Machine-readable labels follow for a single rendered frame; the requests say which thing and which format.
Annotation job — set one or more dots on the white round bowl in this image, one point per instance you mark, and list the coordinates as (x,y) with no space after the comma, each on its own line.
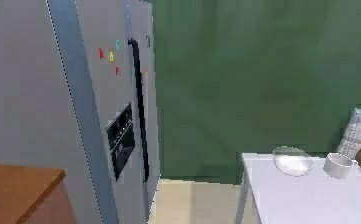
(338,165)

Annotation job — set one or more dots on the grey checked cushion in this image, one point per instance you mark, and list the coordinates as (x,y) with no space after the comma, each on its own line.
(356,133)

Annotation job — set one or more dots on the clear glass bowl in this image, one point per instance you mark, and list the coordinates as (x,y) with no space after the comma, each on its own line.
(293,161)

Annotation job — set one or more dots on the grey fridge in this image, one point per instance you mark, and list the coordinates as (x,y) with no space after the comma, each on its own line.
(34,100)

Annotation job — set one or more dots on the white table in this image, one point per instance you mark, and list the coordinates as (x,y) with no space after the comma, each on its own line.
(308,200)

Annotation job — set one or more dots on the brown wooden cabinet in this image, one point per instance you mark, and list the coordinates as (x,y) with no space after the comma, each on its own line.
(18,196)

